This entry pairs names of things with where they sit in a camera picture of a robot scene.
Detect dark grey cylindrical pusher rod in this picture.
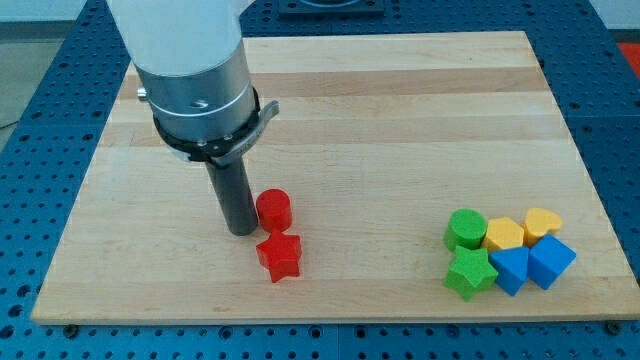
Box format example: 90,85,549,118
206,159,258,236

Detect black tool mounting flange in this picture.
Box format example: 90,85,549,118
153,100,279,167

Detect red star block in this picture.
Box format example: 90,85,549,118
256,232,302,283

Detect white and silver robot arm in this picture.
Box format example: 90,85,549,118
107,0,279,236

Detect green star block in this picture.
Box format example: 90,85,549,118
443,246,499,302

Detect yellow heart block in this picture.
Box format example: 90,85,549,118
522,207,564,247

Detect red cylinder block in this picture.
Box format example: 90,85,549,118
256,188,292,232

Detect light wooden board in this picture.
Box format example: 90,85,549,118
31,31,639,326

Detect green cylinder block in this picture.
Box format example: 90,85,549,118
444,208,488,251

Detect yellow hexagon block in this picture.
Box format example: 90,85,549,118
481,217,524,252

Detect blue triangle block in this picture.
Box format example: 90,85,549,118
489,247,529,296

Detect blue cube block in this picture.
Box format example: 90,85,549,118
527,234,577,290

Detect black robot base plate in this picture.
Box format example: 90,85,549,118
276,0,385,19

